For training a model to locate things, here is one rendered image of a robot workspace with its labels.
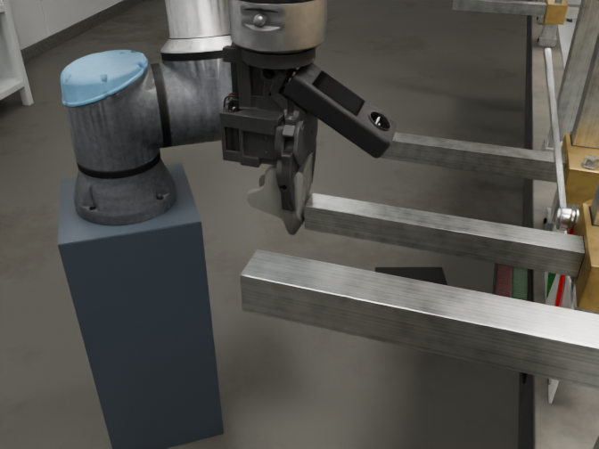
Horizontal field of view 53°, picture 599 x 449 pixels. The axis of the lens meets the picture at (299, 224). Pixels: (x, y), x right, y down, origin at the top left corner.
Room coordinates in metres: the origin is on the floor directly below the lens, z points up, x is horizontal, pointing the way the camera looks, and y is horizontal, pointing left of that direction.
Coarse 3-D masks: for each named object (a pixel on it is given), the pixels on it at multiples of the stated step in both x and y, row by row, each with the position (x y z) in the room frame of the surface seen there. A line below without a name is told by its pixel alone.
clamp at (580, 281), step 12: (588, 204) 0.53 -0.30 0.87; (588, 216) 0.51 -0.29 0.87; (576, 228) 0.53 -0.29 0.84; (588, 228) 0.49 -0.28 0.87; (588, 240) 0.47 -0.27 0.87; (588, 252) 0.45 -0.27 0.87; (588, 264) 0.43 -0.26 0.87; (588, 276) 0.43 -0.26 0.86; (576, 288) 0.45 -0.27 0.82; (588, 288) 0.42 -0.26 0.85; (588, 300) 0.42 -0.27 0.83
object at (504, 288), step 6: (498, 264) 0.65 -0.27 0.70; (498, 270) 0.64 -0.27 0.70; (504, 270) 0.64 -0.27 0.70; (510, 270) 0.64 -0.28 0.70; (498, 276) 0.63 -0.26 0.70; (504, 276) 0.63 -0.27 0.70; (510, 276) 0.63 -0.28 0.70; (498, 282) 0.61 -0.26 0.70; (504, 282) 0.61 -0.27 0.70; (510, 282) 0.61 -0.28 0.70; (498, 288) 0.60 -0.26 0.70; (504, 288) 0.60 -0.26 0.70; (510, 288) 0.60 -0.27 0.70; (498, 294) 0.59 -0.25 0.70; (504, 294) 0.59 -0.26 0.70; (510, 294) 0.59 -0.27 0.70
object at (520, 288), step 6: (516, 270) 0.64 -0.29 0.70; (522, 270) 0.64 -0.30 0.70; (516, 276) 0.63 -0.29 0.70; (522, 276) 0.63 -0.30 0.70; (516, 282) 0.61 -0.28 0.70; (522, 282) 0.61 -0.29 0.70; (516, 288) 0.60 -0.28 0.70; (522, 288) 0.60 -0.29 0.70; (516, 294) 0.59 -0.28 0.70; (522, 294) 0.59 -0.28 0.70
